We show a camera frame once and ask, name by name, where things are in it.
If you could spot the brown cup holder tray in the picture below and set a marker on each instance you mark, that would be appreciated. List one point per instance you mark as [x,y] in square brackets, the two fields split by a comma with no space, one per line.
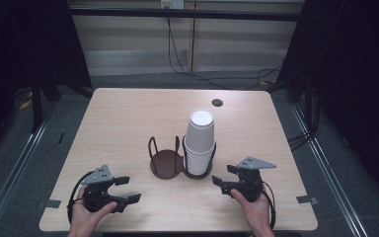
[166,163]

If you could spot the person's right hand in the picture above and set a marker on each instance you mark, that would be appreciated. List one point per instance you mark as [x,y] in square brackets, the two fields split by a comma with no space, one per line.
[255,210]

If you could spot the person's left hand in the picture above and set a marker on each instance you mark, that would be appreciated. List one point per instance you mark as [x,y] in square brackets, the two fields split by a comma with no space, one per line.
[87,217]

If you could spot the black metal stand leg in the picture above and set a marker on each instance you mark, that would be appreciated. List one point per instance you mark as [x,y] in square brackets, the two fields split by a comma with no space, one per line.
[37,105]

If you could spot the small black floor strip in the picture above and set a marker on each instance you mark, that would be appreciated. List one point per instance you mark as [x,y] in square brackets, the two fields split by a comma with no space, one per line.
[61,138]

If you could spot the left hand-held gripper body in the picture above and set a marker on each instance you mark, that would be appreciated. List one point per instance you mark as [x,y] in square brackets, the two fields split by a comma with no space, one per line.
[95,192]

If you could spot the metal floor rail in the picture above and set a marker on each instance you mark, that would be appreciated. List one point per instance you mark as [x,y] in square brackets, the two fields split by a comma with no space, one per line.
[329,168]
[10,177]

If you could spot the black table grommet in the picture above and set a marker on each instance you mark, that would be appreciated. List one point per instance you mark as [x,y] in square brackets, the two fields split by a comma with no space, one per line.
[217,102]

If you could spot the yellow floor tape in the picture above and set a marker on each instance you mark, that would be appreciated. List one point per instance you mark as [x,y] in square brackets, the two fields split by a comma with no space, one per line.
[25,104]

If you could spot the white paper cup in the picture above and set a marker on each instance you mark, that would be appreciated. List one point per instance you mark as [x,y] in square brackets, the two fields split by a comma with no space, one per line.
[200,131]

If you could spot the grey tape strip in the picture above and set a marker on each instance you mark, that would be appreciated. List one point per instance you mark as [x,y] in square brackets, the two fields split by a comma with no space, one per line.
[306,199]
[48,203]

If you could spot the black horizontal frame bar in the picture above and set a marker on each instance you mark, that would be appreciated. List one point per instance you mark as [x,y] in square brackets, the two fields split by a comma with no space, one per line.
[184,14]

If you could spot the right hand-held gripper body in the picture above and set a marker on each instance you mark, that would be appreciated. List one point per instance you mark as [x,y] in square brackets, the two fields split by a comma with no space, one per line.
[248,184]

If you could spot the black curtain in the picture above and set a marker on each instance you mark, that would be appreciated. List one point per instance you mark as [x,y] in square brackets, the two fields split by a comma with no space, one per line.
[355,82]
[23,42]

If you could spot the white wall outlet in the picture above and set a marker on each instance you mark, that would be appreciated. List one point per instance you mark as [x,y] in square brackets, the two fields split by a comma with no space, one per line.
[172,3]

